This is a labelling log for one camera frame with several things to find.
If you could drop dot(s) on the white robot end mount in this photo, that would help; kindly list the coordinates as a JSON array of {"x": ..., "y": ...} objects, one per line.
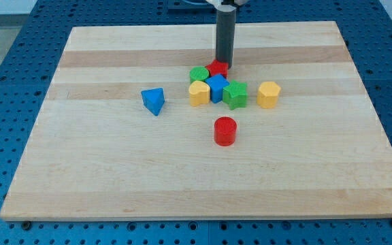
[{"x": 234, "y": 3}]

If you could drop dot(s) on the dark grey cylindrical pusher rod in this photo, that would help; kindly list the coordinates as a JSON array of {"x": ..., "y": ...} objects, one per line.
[{"x": 225, "y": 33}]

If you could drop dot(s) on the yellow hexagon block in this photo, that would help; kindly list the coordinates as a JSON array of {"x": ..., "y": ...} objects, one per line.
[{"x": 267, "y": 94}]

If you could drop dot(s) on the red star block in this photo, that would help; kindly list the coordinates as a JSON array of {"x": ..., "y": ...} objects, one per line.
[{"x": 217, "y": 67}]

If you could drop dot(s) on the green cylinder block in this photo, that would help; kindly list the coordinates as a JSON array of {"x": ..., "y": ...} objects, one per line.
[{"x": 198, "y": 73}]

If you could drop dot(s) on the blue cube block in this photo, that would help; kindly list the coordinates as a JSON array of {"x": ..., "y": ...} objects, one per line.
[{"x": 217, "y": 83}]

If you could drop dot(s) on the green star block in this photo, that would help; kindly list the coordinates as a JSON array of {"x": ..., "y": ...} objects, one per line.
[{"x": 235, "y": 95}]

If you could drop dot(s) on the yellow heart block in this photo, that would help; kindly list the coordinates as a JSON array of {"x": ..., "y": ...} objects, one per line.
[{"x": 199, "y": 93}]

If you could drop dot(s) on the blue triangle block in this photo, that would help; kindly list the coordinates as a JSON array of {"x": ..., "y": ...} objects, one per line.
[{"x": 153, "y": 100}]

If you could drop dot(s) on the red cylinder block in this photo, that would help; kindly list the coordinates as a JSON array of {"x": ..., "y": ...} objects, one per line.
[{"x": 225, "y": 131}]

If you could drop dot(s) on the light wooden board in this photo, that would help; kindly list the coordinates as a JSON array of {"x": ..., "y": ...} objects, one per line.
[{"x": 95, "y": 152}]

